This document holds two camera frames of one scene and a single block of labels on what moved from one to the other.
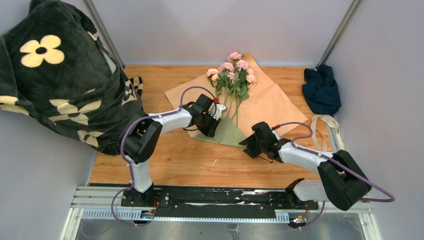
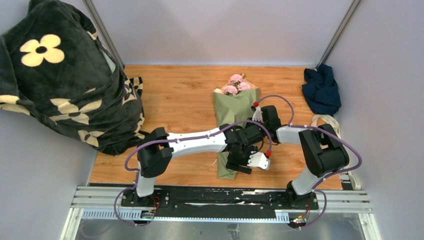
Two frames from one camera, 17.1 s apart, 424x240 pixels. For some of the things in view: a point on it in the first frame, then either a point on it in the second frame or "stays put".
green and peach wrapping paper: (264, 102) -> (234, 110)
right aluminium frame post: (338, 32) stays put
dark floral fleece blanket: (54, 68) stays put
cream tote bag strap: (316, 135) stays put
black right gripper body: (260, 145) -> (266, 125)
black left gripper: (210, 132) -> (233, 164)
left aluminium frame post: (102, 31) stays put
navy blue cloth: (320, 91) stays put
